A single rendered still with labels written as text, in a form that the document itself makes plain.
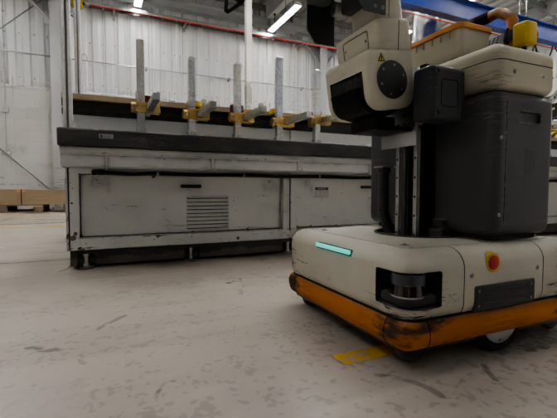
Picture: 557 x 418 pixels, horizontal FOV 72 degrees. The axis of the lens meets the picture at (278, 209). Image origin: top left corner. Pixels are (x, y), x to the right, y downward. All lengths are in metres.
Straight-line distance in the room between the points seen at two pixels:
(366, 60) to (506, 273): 0.67
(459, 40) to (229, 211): 1.56
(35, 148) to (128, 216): 7.10
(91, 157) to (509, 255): 1.74
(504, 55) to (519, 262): 0.54
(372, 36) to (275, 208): 1.53
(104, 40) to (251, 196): 7.68
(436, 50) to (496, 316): 0.83
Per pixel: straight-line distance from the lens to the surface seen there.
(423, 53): 1.48
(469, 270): 1.06
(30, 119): 9.37
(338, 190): 2.73
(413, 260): 0.94
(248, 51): 3.37
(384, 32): 1.18
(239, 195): 2.40
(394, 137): 1.30
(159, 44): 9.82
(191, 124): 2.09
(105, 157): 2.05
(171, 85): 9.62
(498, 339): 1.21
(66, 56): 2.12
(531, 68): 1.32
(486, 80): 1.22
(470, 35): 1.42
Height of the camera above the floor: 0.43
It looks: 3 degrees down
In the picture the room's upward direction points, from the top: straight up
